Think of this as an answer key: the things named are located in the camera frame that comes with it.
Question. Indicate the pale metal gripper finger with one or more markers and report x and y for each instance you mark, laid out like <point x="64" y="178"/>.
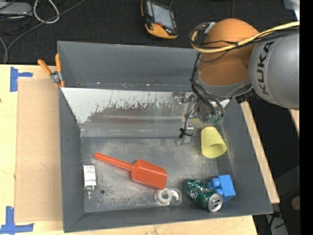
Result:
<point x="188" y="129"/>
<point x="183" y="98"/>

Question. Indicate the yellow plastic cup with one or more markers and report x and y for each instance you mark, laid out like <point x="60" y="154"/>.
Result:
<point x="211" y="142"/>

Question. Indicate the grey metal bin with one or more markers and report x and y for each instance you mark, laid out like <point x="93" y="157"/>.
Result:
<point x="137" y="153"/>

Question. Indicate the orange plastic scoop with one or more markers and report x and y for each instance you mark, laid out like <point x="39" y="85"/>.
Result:
<point x="148" y="174"/>

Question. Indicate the green drink can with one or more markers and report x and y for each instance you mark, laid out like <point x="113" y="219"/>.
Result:
<point x="201" y="193"/>

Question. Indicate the blue toy brick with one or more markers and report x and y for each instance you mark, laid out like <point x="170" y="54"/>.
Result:
<point x="225" y="186"/>

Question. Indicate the clear plastic tape dispenser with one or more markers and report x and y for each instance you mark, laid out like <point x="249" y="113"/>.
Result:
<point x="166" y="196"/>

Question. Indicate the small clear white-label bottle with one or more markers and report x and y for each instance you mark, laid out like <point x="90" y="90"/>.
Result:
<point x="89" y="177"/>

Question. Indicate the brown cardboard board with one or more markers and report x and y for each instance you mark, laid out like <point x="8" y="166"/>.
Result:
<point x="36" y="150"/>

